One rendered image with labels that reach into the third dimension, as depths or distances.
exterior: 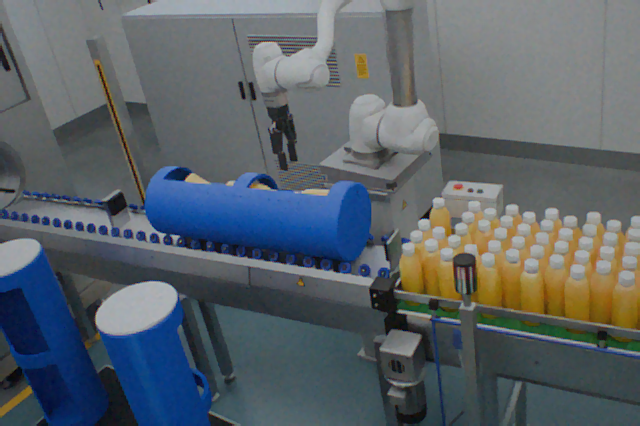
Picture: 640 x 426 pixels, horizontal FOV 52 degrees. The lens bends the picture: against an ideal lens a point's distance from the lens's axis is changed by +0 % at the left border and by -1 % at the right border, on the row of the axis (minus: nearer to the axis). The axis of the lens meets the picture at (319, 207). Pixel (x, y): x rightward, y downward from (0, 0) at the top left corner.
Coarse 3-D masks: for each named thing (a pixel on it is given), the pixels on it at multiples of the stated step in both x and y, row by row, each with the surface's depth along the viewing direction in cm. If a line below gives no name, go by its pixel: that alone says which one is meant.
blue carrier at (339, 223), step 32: (160, 192) 263; (192, 192) 256; (224, 192) 250; (256, 192) 243; (288, 192) 238; (352, 192) 233; (160, 224) 267; (192, 224) 258; (224, 224) 249; (256, 224) 242; (288, 224) 235; (320, 224) 228; (352, 224) 236; (320, 256) 239; (352, 256) 238
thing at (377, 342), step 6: (378, 342) 250; (378, 348) 252; (378, 354) 253; (378, 360) 255; (378, 366) 257; (378, 372) 258; (384, 378) 259; (384, 384) 261; (384, 390) 262; (384, 396) 264; (384, 402) 266; (390, 414) 268; (390, 420) 270; (396, 420) 269
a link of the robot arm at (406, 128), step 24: (384, 0) 235; (408, 0) 233; (408, 24) 240; (408, 48) 244; (408, 72) 249; (408, 96) 254; (384, 120) 264; (408, 120) 255; (432, 120) 260; (384, 144) 268; (408, 144) 259; (432, 144) 261
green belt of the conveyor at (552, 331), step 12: (420, 312) 218; (432, 312) 218; (444, 312) 216; (456, 312) 215; (492, 324) 207; (504, 324) 207; (516, 324) 205; (552, 336) 198; (564, 336) 197; (576, 336) 196; (588, 336) 196; (624, 348) 189; (636, 348) 188
